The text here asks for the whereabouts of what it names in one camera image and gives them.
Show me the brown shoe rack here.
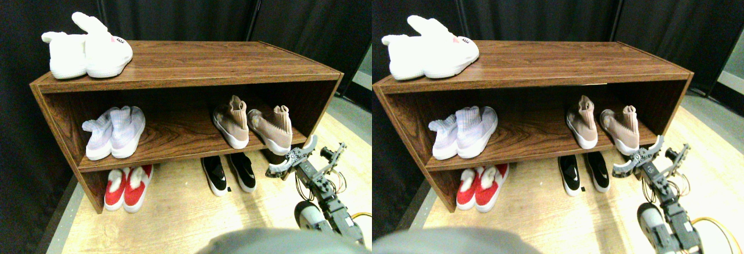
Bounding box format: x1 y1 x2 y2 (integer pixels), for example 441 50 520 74
373 40 695 213
30 40 345 214

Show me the beige shoe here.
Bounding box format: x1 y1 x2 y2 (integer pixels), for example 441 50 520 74
599 105 640 156
212 95 249 149
247 105 293 156
566 95 599 149

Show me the white shoe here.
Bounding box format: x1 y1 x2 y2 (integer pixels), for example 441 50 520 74
72 12 133 79
42 31 88 80
407 15 480 79
382 34 428 81

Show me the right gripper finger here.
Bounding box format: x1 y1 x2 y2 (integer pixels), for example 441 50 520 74
265 149 304 181
299 135 320 163
611 150 649 180
644 135 666 163

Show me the red shoe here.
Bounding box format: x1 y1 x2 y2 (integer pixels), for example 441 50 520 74
104 169 131 212
475 164 510 213
123 165 154 213
456 169 483 210

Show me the black shoe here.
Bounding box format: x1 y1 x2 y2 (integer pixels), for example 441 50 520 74
227 153 257 194
558 155 582 197
583 152 611 194
201 156 229 197

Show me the lilac shoe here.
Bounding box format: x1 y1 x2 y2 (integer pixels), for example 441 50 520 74
82 108 117 161
456 106 499 159
428 115 460 161
110 106 146 159

